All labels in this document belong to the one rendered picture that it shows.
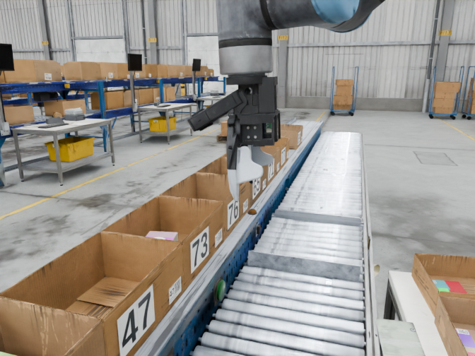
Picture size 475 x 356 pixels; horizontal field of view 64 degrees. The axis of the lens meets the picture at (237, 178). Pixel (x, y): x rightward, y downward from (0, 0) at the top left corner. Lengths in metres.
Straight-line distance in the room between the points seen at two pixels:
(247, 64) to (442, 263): 1.32
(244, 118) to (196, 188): 1.37
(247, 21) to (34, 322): 0.79
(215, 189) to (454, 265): 1.10
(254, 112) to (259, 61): 0.09
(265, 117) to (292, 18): 0.16
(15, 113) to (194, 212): 5.15
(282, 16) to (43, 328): 0.82
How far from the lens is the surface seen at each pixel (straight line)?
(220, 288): 1.37
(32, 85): 7.05
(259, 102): 0.65
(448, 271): 1.78
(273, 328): 1.35
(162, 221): 1.67
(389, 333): 1.39
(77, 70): 8.08
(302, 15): 0.60
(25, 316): 1.04
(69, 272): 1.25
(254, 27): 0.64
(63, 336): 0.99
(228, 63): 0.64
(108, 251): 1.34
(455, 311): 1.49
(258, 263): 1.68
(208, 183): 1.96
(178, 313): 1.16
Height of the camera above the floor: 1.55
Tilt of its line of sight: 16 degrees down
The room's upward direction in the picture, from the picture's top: straight up
